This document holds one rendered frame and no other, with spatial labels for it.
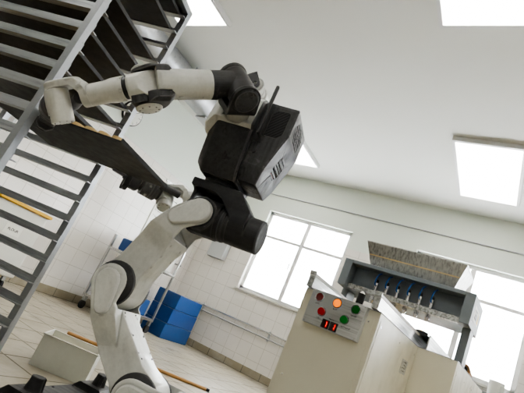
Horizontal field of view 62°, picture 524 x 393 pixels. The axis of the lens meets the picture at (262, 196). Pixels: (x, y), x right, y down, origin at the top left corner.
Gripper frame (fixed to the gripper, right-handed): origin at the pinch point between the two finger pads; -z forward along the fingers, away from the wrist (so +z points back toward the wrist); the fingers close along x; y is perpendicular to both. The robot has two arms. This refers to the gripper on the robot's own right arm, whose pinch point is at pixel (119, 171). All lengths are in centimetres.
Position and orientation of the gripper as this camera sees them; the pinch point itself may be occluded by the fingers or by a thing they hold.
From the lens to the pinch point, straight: 194.2
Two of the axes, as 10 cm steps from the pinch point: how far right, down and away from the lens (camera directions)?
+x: 4.0, -8.8, 2.7
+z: 7.5, 4.8, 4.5
